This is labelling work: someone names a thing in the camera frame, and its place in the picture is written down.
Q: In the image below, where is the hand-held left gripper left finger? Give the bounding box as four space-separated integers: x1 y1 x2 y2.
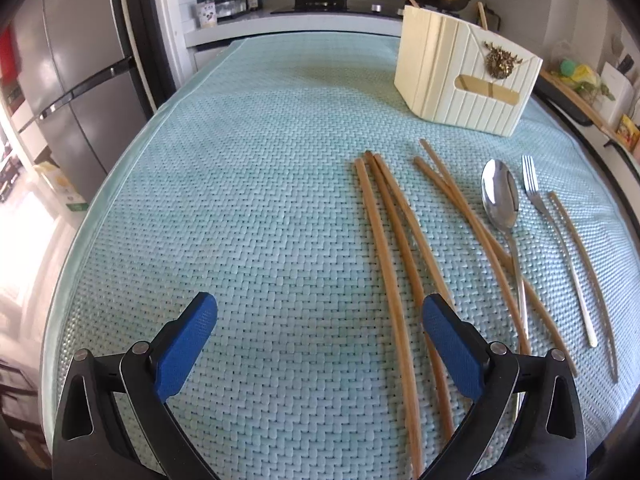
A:
51 291 221 480

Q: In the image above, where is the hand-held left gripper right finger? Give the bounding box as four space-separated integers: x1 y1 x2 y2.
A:
421 293 587 480

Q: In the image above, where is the silver metal spoon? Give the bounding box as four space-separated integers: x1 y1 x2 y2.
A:
481 158 531 356

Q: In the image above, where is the silver metal fork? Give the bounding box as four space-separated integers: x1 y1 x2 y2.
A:
521 155 599 349

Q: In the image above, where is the cream ribbed utensil holder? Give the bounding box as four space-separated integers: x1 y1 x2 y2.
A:
393 5 544 138

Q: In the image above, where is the light blue woven table mat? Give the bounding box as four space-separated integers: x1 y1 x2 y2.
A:
42 30 623 480

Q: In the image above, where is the white green carton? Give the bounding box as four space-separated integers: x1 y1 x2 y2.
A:
34 160 88 213

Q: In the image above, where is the dark wooden furniture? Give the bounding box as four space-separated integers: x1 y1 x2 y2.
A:
0 152 23 202

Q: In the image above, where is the black tray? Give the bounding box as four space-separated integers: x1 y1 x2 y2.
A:
532 80 596 126

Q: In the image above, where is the long wooden board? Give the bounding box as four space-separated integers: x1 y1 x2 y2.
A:
540 70 640 148

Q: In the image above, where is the yellow snack packet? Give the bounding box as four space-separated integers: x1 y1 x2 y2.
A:
615 115 640 155

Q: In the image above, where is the yellow cloth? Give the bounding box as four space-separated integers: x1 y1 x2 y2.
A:
570 62 603 98

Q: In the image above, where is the white paper box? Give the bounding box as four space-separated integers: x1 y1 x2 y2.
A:
597 62 636 131

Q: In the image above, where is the grey refrigerator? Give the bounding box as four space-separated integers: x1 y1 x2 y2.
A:
0 0 153 201

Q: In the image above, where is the white kitchen counter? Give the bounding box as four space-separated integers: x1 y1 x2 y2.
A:
184 10 406 51

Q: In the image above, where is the red paper decoration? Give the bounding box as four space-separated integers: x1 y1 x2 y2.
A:
0 27 22 83

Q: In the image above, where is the black gas stove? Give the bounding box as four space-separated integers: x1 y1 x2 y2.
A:
270 0 406 16

